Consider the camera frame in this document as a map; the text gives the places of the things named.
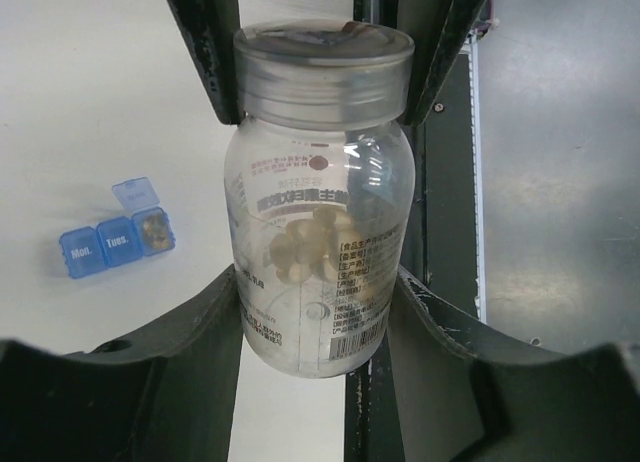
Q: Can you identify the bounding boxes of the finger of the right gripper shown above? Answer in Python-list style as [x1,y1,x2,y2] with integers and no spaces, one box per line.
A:
[166,0,242,125]
[399,0,486,126]

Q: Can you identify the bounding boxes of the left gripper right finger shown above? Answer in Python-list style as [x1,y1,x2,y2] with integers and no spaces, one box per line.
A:
[388,270,639,461]

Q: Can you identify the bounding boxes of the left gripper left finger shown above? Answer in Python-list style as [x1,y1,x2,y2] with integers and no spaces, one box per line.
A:
[1,269,242,461]

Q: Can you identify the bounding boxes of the blue pill organizer box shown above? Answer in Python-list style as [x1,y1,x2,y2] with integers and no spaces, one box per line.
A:
[59,177,176,279]

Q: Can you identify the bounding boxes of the clear pill bottle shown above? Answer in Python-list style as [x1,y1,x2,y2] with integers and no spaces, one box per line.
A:
[224,117,415,379]

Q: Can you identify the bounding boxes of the grey cable duct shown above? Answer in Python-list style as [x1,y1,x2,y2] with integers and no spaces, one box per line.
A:
[466,32,487,323]

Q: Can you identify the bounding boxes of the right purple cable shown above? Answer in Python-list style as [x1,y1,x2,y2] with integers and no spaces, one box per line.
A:
[472,0,501,36]

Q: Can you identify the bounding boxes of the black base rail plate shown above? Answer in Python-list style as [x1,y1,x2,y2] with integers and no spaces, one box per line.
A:
[344,0,476,461]

